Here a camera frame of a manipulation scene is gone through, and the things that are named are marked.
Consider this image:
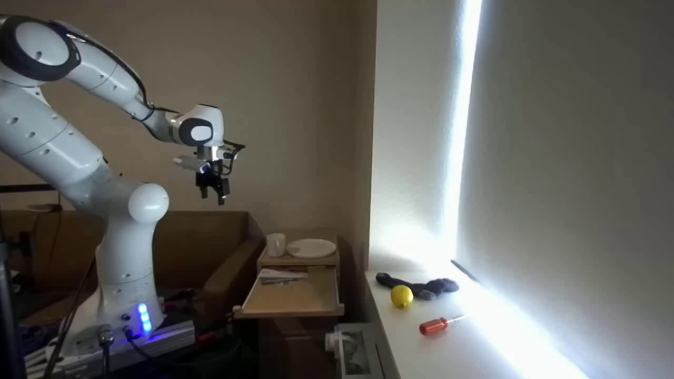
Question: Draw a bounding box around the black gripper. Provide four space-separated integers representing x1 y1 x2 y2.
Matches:
195 162 230 203

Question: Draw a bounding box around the robot base with blue lights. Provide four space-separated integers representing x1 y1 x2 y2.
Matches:
25 303 195 379

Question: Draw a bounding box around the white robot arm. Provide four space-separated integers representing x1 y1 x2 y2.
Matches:
0 15 235 332

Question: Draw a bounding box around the booklet in drawer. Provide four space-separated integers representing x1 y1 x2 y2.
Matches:
256 270 307 285

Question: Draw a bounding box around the open wooden drawer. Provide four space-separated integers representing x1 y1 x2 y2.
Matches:
234 267 344 317

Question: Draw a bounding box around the white cup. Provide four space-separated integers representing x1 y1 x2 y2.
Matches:
265 234 286 256

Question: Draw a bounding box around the white plate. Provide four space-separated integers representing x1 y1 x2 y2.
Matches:
286 237 336 258

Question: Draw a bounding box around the wooden nightstand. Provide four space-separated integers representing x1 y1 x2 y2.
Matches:
252 235 345 379

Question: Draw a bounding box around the brown cardboard box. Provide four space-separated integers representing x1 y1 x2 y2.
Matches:
0 210 263 323

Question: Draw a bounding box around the yellow ball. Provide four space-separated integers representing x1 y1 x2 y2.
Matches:
390 284 412 309

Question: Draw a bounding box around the white box on floor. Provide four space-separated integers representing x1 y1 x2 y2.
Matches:
324 322 384 379

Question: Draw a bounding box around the dark cloth on sill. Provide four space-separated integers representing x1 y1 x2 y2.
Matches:
374 271 459 300

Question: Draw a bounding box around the white window blind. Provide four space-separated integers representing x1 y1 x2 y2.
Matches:
457 0 674 379

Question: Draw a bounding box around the red handled screwdriver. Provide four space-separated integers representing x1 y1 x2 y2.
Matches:
420 313 463 336

